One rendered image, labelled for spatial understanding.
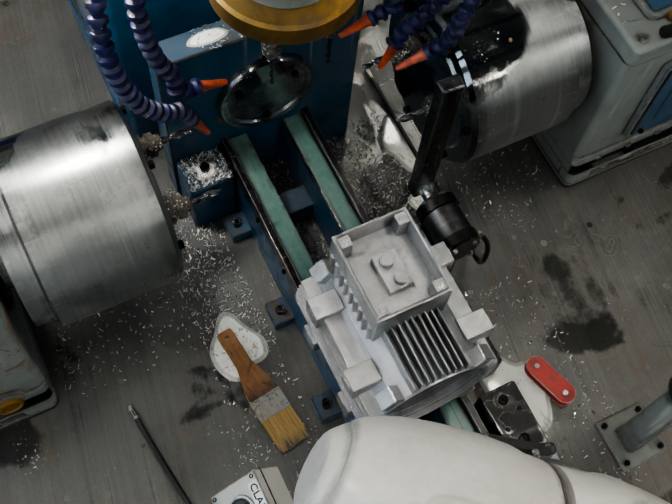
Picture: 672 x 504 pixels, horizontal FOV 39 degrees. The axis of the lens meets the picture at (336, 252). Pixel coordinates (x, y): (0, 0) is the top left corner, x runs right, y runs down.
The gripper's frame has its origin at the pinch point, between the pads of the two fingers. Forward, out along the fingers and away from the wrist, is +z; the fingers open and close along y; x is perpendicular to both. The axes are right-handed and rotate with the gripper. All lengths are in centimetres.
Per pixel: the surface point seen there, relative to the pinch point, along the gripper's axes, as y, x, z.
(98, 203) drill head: 22.8, -35.6, 24.2
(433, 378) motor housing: -4.9, -3.7, 11.4
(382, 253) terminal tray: -5.8, -18.6, 17.0
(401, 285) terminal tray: -6.0, -14.6, 14.7
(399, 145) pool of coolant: -27, -27, 59
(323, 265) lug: 0.5, -19.3, 21.5
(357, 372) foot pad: 2.3, -6.6, 16.2
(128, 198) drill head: 19.4, -35.0, 24.2
